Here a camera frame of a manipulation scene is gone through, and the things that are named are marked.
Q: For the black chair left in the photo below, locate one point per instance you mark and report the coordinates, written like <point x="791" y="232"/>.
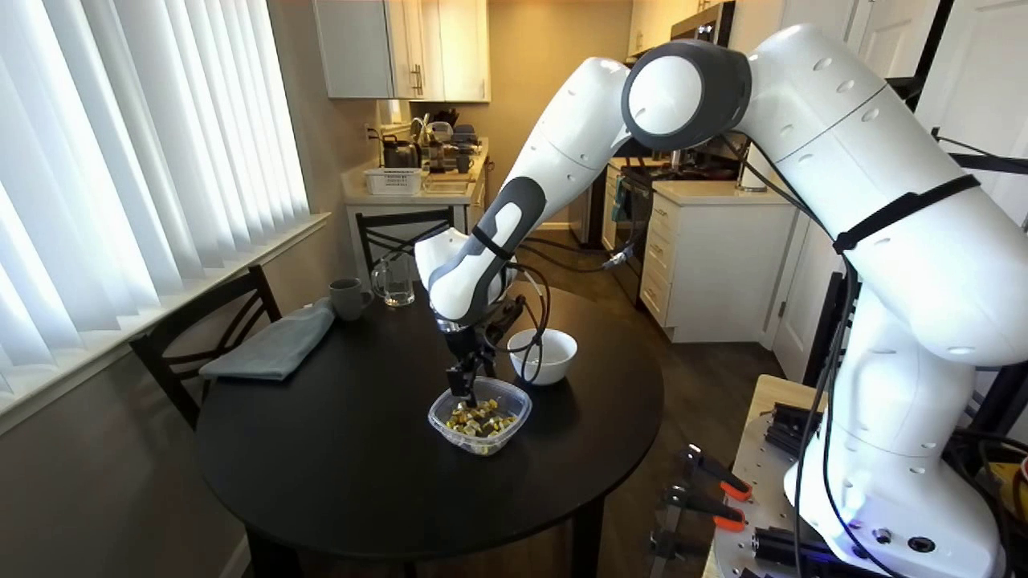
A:
<point x="203" y="328"/>

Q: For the white kitchen cabinet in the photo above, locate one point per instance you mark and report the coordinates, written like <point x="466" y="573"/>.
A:
<point x="714" y="257"/>

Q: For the clear drinking glass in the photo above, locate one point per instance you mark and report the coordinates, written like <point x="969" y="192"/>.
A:
<point x="398" y="279"/>

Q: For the dark grey mug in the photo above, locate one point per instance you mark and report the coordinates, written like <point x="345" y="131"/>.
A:
<point x="347" y="301"/>

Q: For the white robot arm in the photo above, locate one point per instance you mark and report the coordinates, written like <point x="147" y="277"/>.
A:
<point x="943" y="272"/>

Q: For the clear plastic container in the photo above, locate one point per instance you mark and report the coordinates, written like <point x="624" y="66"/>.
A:
<point x="513" y="403"/>

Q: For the wooden cart with clamps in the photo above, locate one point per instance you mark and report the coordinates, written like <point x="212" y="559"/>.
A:
<point x="730" y="519"/>

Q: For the kitchen counter with items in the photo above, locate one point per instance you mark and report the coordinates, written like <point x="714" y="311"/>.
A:
<point x="420" y="174"/>

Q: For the round black table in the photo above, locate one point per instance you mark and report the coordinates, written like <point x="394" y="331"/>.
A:
<point x="343" y="459"/>

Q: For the white vertical blinds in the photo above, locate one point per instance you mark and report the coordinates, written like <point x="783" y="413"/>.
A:
<point x="142" y="141"/>

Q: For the white upper cabinets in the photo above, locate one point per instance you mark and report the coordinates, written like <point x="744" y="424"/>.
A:
<point x="407" y="48"/>

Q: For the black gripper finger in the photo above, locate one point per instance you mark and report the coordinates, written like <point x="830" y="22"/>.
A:
<point x="460" y="379"/>
<point x="481" y="370"/>

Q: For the black chair far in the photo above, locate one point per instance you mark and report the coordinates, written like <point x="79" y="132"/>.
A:
<point x="398" y="232"/>

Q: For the grey folded cloth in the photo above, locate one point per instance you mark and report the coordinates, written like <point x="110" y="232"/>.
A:
<point x="276" y="351"/>

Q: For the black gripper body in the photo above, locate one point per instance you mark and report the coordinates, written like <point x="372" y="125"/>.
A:
<point x="487" y="331"/>

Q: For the black chair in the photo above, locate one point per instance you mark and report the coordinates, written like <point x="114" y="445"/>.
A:
<point x="398" y="232"/>
<point x="203" y="328"/>

